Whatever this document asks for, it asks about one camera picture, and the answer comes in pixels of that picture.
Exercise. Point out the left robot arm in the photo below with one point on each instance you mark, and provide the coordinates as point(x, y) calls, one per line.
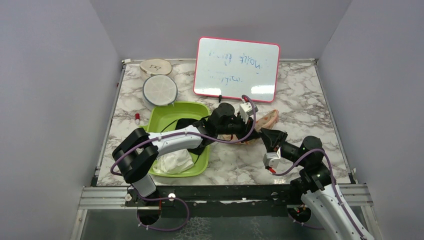
point(136, 154)

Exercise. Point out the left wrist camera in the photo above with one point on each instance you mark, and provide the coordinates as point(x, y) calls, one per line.
point(246, 110)

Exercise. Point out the small red white marker cap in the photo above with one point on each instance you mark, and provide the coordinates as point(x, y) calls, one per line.
point(137, 119)

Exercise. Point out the round wooden slice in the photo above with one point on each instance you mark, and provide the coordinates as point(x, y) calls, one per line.
point(154, 67)

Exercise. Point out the round white mesh laundry bag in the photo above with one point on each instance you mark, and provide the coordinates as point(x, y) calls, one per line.
point(159, 90)

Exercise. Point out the floral mesh laundry bag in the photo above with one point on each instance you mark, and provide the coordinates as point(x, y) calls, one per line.
point(267, 121)

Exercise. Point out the white bra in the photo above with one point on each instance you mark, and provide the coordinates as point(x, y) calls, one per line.
point(173, 163)

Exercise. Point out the pink framed whiteboard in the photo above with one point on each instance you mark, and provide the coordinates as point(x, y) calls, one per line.
point(230, 68)

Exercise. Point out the black front rail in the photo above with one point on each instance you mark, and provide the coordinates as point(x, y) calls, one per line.
point(215, 201)

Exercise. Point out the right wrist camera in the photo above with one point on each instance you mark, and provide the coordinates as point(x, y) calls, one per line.
point(271, 160)

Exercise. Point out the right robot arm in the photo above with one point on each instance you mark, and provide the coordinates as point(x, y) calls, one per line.
point(316, 185)

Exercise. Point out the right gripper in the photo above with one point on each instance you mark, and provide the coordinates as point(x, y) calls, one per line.
point(272, 138)

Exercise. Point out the black bra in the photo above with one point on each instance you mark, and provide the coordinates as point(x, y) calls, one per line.
point(183, 123)

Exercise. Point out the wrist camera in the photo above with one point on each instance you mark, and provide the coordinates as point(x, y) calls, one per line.
point(271, 160)
point(246, 110)

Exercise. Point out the green plastic tray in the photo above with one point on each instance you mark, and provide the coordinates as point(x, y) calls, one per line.
point(161, 116)

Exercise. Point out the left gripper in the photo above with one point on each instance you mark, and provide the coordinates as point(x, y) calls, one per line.
point(246, 128)

